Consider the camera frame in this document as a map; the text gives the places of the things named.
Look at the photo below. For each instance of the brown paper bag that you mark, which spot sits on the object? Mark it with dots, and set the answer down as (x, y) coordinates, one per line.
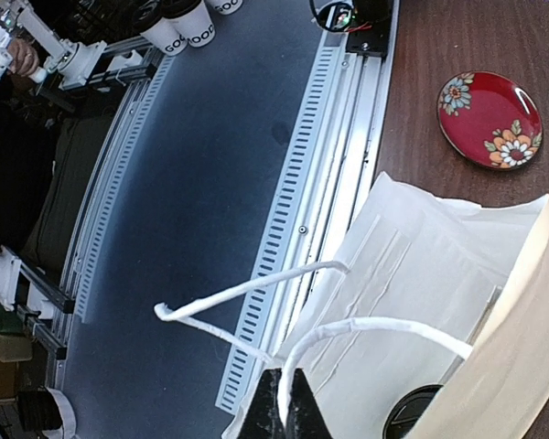
(409, 290)

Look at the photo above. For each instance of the red floral plate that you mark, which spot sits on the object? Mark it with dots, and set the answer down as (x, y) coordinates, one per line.
(490, 120)

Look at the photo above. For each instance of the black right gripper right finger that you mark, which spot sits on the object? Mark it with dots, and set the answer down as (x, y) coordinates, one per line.
(304, 420)

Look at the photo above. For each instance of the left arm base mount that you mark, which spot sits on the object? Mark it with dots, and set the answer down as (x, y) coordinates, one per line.
(366, 23)

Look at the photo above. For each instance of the stack of spare cups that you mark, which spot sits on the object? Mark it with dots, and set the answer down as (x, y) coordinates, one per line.
(172, 26)

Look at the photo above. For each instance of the black plastic cup lid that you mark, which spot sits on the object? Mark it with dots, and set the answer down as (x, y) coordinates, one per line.
(406, 412)

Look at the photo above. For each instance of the aluminium front rail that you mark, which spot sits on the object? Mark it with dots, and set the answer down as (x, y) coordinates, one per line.
(237, 160)

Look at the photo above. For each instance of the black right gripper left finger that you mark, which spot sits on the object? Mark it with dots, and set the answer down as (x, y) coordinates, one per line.
(262, 421)

